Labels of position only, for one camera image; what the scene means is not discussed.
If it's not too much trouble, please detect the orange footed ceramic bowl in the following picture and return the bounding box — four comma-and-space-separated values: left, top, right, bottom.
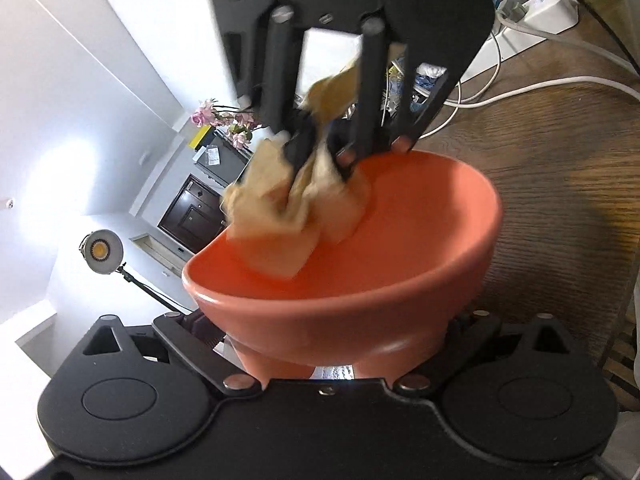
182, 152, 503, 382

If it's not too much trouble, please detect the beige cleaning cloth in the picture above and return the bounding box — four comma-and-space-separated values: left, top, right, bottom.
220, 42, 407, 279

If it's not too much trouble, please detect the pink flower bouquet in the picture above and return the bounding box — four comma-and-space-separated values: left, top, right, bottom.
191, 99, 262, 148

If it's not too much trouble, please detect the white power strip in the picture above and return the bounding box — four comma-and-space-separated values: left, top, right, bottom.
461, 0, 579, 82

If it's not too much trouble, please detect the round studio lamp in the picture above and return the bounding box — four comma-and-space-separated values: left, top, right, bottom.
78, 230, 190, 315

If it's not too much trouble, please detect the dark wooden cabinet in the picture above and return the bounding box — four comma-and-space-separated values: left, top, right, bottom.
158, 174, 226, 254

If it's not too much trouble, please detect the white cable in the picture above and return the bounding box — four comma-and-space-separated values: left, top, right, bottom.
418, 75, 640, 142

